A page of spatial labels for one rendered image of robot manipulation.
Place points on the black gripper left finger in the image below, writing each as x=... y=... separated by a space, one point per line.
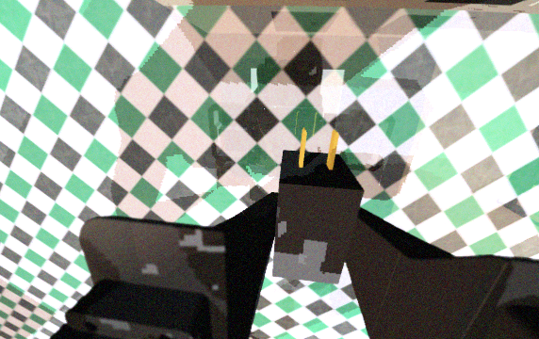
x=227 y=262

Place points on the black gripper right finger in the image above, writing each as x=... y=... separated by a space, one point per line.
x=407 y=288

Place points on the grey two-prong plug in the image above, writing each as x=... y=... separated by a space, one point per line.
x=318 y=203

